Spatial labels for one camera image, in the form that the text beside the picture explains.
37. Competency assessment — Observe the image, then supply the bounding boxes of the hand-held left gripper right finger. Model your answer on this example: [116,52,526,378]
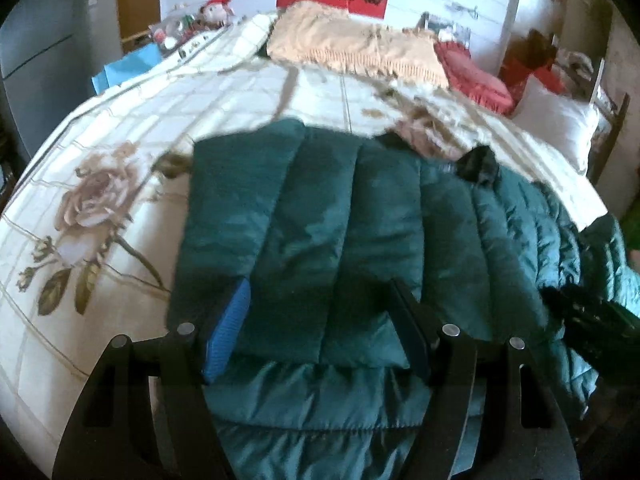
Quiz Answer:
[390,280,581,480]

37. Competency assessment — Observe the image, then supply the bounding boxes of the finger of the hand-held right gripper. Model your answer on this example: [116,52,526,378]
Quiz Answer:
[542,285,596,321]

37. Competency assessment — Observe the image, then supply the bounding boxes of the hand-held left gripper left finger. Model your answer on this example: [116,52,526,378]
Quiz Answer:
[51,277,251,480]

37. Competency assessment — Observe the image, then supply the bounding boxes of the dark green puffer jacket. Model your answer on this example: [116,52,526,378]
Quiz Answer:
[167,119,640,480]

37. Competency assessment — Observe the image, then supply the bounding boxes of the wooden chair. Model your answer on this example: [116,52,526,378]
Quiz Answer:
[587,57,631,186]

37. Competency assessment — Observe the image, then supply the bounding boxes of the white pillow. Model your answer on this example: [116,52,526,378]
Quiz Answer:
[510,76,601,176]

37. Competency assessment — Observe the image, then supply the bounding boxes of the floral checked bed sheet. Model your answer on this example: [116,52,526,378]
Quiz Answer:
[0,10,608,471]

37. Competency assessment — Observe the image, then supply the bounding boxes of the red cloth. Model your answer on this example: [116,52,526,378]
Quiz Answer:
[501,30,563,106]

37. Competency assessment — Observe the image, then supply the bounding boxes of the red ruffled pillow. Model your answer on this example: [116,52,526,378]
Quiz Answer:
[434,40,516,116]

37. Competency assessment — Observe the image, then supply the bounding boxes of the blue paper bag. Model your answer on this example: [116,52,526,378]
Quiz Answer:
[91,42,162,96]

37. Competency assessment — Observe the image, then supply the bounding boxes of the peach fringed pillow cover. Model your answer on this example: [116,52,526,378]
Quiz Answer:
[267,1,451,88]

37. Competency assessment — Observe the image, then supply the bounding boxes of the framed photo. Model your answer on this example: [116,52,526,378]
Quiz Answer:
[417,12,471,43]

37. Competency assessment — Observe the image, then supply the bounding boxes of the bedside clutter pile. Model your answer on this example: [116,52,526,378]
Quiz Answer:
[150,5,201,51]

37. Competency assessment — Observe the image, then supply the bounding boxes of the plush toy with red hat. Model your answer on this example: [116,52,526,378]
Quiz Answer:
[197,0,236,31]

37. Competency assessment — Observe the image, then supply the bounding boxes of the grey refrigerator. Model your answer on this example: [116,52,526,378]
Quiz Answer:
[0,0,96,161]

